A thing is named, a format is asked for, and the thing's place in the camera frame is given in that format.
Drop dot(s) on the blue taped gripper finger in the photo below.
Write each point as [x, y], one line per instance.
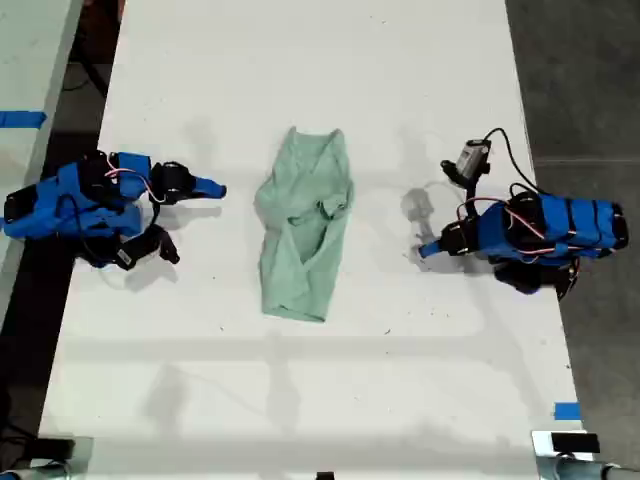
[205, 192]
[207, 182]
[431, 249]

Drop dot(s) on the pale green t-shirt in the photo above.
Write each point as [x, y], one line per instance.
[300, 230]

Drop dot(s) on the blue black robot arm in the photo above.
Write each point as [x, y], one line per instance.
[575, 225]
[40, 210]

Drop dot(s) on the long blue tape strip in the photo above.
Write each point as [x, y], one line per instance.
[22, 119]

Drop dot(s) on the white side table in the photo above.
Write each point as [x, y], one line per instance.
[30, 60]

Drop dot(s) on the short blue tape strip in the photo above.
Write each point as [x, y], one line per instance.
[567, 411]

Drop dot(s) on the small black box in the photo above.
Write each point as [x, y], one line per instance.
[575, 442]
[55, 446]

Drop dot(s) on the short black camera stalk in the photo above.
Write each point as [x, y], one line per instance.
[155, 214]
[470, 195]

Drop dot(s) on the black camera box white label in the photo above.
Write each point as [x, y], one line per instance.
[137, 252]

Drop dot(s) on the black and grey camera box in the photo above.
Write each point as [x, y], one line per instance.
[470, 157]

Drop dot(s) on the shiny metal table bracket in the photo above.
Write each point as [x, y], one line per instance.
[84, 457]
[542, 462]

